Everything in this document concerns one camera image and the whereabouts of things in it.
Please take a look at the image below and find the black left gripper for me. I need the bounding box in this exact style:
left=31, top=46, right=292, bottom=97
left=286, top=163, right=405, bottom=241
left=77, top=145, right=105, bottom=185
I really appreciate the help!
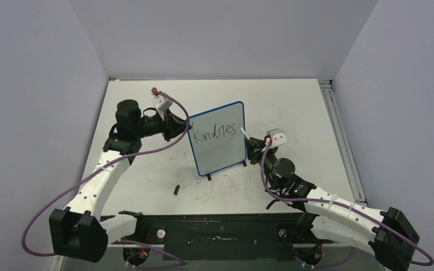
left=134, top=108, right=191, bottom=142

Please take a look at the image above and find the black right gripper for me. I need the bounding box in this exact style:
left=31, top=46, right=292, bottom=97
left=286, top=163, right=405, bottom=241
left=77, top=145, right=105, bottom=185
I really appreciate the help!
left=246, top=137, right=280, bottom=191

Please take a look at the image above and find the white marker pen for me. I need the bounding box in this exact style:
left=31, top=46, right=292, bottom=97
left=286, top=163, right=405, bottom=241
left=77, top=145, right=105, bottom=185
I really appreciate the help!
left=240, top=127, right=250, bottom=140

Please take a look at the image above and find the blue framed whiteboard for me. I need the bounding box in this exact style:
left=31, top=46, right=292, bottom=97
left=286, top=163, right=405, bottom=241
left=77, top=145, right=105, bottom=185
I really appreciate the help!
left=188, top=101, right=247, bottom=181

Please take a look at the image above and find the black marker cap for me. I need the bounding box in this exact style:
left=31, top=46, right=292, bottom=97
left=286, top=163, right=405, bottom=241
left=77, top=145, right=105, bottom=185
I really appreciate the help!
left=173, top=185, right=180, bottom=195

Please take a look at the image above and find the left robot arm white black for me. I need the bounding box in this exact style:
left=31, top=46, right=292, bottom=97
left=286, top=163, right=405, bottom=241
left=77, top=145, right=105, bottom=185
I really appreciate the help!
left=49, top=94, right=187, bottom=263

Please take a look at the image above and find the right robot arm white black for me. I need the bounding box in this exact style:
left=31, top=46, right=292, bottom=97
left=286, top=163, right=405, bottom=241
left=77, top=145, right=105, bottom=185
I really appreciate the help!
left=244, top=136, right=420, bottom=270

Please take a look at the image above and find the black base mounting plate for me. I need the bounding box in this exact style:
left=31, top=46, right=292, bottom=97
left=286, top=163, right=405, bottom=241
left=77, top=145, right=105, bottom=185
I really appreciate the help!
left=125, top=212, right=322, bottom=261

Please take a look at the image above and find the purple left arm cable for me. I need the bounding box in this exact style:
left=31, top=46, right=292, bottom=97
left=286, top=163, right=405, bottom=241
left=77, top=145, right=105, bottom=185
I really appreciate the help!
left=20, top=89, right=190, bottom=258

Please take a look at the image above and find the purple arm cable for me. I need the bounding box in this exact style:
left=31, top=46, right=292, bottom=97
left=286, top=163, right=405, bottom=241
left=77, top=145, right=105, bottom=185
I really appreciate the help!
left=260, top=140, right=434, bottom=267
left=20, top=89, right=190, bottom=258

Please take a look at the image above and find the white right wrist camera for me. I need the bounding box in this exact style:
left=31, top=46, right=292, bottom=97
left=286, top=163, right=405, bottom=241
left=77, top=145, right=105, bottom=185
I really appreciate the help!
left=265, top=129, right=287, bottom=148

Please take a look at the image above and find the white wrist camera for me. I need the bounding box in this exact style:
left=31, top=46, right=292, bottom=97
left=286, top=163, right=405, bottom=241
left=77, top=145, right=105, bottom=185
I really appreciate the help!
left=265, top=129, right=287, bottom=148
left=151, top=88, right=173, bottom=112

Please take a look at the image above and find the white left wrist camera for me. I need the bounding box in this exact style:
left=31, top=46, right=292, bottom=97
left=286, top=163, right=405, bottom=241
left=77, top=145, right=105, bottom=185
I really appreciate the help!
left=151, top=88, right=173, bottom=112

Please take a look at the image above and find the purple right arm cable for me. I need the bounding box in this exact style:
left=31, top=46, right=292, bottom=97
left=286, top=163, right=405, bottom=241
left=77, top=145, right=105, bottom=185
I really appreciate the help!
left=260, top=140, right=434, bottom=267

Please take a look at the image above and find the aluminium rail right side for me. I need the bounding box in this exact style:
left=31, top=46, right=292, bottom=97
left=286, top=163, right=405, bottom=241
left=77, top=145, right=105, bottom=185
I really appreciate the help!
left=318, top=80, right=367, bottom=205

